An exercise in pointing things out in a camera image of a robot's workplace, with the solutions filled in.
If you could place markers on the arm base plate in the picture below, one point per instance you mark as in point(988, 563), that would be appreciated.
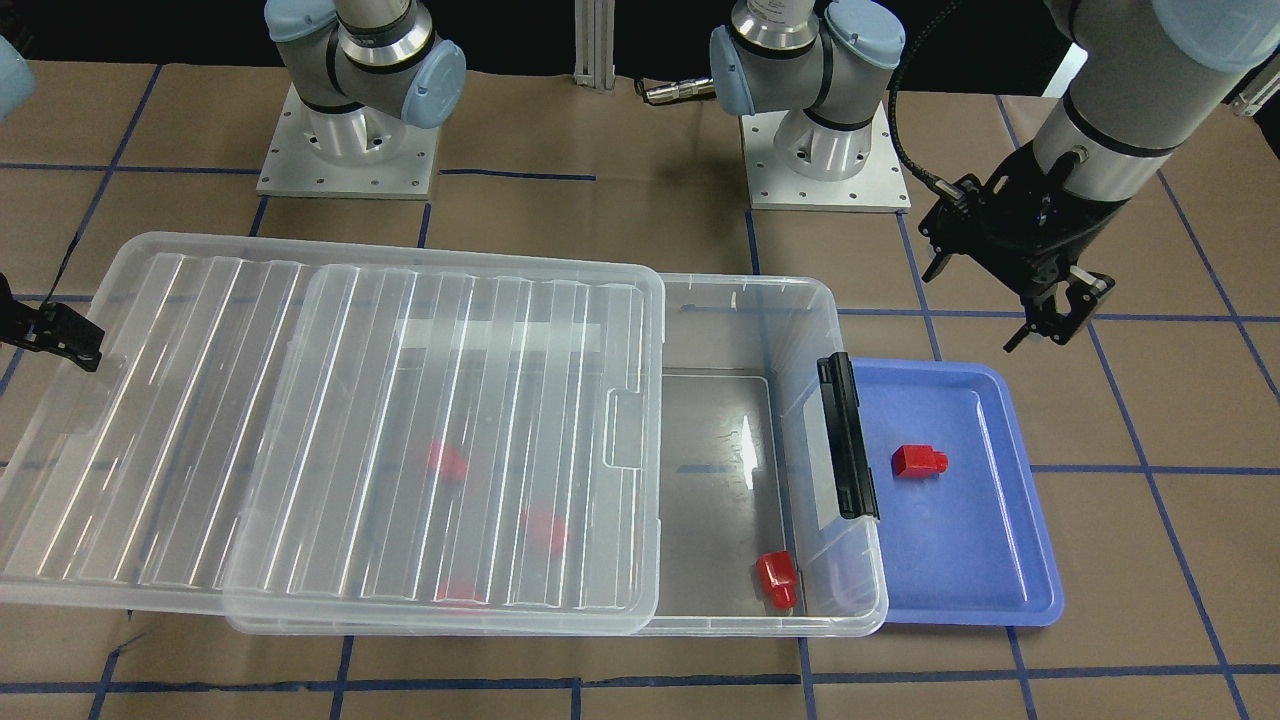
point(363, 154)
point(793, 164)

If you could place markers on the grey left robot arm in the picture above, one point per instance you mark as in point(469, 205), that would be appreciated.
point(1154, 71)

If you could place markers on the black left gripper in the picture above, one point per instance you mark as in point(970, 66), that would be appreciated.
point(1092, 232)

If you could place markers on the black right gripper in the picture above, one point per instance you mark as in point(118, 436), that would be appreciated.
point(62, 330)

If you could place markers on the red block under lid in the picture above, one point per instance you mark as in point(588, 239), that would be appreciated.
point(458, 593)
point(446, 462)
point(544, 530)

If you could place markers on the clear plastic box lid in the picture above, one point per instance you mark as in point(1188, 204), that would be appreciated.
point(126, 489)

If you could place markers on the blue plastic tray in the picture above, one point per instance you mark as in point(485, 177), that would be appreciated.
point(969, 547)

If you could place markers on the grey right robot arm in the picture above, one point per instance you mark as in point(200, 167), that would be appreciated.
point(360, 60)

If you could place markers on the black box latch handle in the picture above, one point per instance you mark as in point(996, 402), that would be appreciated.
point(853, 481)

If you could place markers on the clear plastic storage box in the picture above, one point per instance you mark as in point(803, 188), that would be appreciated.
point(671, 421)

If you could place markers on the red block in box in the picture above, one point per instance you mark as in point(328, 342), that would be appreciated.
point(778, 578)

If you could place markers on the red block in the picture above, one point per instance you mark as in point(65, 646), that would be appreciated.
point(918, 462)
point(446, 462)
point(778, 578)
point(544, 530)
point(458, 593)

